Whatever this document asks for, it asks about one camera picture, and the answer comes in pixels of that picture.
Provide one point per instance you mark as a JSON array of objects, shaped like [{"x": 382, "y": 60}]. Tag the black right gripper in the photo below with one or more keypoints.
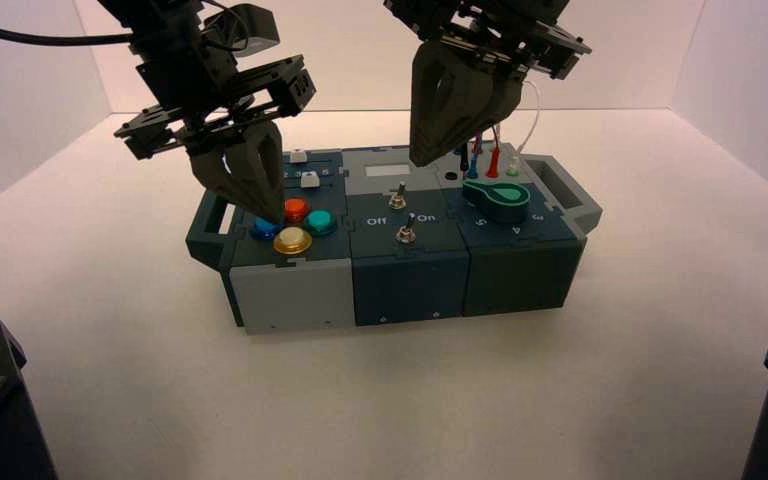
[{"x": 490, "y": 30}]

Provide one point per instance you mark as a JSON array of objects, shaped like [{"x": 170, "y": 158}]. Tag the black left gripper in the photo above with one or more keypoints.
[{"x": 185, "y": 79}]

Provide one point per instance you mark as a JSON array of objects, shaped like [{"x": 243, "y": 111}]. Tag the yellow push button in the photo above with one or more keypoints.
[{"x": 292, "y": 240}]

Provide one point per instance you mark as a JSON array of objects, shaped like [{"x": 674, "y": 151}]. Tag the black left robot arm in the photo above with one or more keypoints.
[{"x": 152, "y": 16}]

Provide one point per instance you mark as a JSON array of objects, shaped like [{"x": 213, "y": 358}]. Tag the blue push button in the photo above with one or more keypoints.
[{"x": 263, "y": 230}]

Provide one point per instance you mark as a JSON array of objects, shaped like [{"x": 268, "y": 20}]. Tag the orange push button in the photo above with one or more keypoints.
[{"x": 298, "y": 210}]

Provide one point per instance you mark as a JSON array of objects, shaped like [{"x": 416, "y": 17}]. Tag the teal push button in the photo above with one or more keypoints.
[{"x": 320, "y": 222}]

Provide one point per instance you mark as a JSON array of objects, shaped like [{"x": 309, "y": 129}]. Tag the white slider knob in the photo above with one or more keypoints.
[
  {"x": 309, "y": 181},
  {"x": 298, "y": 156}
]

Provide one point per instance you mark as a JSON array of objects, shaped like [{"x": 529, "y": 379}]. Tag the black round socket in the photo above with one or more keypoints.
[{"x": 451, "y": 175}]

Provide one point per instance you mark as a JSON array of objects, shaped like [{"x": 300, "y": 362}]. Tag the green rotary knob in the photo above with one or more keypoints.
[{"x": 500, "y": 199}]

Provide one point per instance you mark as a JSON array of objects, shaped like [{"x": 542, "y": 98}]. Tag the small white display window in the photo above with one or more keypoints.
[{"x": 387, "y": 171}]

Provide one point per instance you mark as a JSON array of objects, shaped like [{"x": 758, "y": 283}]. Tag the grey and teal control box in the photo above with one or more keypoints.
[{"x": 291, "y": 298}]

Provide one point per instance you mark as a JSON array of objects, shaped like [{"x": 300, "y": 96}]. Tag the metal toggle switch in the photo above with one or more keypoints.
[
  {"x": 397, "y": 197},
  {"x": 406, "y": 233}
]

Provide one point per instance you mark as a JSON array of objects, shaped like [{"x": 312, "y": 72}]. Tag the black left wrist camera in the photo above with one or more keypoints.
[{"x": 251, "y": 30}]

